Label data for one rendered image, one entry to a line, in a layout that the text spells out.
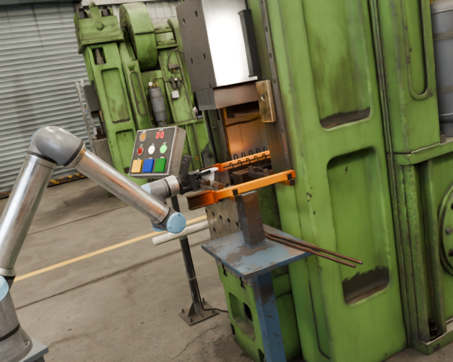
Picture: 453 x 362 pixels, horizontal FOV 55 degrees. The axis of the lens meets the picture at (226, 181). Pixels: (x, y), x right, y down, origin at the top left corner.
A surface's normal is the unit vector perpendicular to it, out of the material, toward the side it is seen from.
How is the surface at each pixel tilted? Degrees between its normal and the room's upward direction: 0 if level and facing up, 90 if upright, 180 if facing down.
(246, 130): 90
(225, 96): 90
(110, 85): 89
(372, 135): 90
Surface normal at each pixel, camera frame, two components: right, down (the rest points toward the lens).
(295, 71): 0.43, 0.09
